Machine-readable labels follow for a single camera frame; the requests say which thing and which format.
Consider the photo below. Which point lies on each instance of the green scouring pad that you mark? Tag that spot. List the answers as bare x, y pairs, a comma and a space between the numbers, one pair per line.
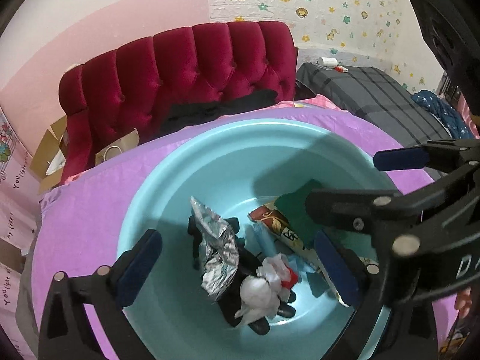
292, 206

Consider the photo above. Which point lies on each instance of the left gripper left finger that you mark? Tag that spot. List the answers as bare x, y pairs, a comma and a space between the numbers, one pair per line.
66, 332

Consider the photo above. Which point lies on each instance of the brown paper bag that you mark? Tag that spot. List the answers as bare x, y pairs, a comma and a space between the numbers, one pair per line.
121, 145

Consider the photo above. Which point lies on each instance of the red velvet tufted headboard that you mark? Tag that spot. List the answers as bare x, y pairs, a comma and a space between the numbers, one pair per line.
133, 87

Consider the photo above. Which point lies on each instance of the pink Hello Kitty curtain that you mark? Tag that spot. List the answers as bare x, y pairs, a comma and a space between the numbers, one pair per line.
19, 211

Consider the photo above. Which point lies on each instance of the dark blue star cloth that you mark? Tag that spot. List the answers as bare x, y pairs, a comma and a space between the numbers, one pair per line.
446, 114

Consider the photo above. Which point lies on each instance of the purple quilted table cover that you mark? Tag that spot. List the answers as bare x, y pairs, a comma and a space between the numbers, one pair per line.
82, 220

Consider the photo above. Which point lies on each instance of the black cloth on headboard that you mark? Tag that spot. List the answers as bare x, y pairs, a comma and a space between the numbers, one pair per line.
186, 115

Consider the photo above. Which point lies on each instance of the silver foil wrapper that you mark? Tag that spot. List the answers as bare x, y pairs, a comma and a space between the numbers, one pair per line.
218, 250

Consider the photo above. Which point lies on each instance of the cardboard box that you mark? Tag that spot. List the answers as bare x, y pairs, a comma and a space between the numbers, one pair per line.
50, 158

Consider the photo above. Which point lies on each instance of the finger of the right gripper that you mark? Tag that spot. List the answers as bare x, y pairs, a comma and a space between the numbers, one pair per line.
443, 156
367, 211

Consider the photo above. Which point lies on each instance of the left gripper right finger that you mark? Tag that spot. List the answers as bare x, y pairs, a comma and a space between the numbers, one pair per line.
373, 331

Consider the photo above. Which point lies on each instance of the light blue plastic basin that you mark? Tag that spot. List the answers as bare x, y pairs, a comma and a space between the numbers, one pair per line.
233, 169

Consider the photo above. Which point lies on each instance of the black rubber glove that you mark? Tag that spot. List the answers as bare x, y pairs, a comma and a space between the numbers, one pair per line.
230, 301

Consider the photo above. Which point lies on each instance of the grey plaid bedding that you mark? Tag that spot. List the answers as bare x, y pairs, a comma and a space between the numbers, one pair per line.
372, 95

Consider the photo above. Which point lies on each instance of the brown snack packet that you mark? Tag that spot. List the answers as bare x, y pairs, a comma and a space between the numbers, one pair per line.
275, 223

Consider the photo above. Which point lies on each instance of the white bottle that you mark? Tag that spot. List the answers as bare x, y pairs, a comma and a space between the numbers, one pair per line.
327, 62

